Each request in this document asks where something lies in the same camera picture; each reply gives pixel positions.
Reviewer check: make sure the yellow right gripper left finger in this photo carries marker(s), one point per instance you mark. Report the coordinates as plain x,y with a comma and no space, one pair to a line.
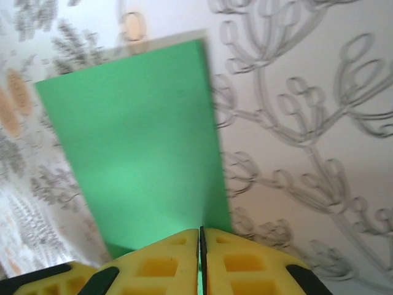
184,255

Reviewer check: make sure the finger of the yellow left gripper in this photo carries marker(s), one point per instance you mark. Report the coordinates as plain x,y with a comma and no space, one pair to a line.
80,273

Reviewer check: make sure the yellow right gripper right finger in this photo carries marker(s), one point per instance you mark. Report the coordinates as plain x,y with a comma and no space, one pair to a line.
215,255

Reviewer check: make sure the green paper sheet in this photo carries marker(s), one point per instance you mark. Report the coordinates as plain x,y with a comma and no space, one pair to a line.
138,138

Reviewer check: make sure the floral patterned table cover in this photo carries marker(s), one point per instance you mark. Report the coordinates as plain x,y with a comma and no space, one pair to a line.
307,77

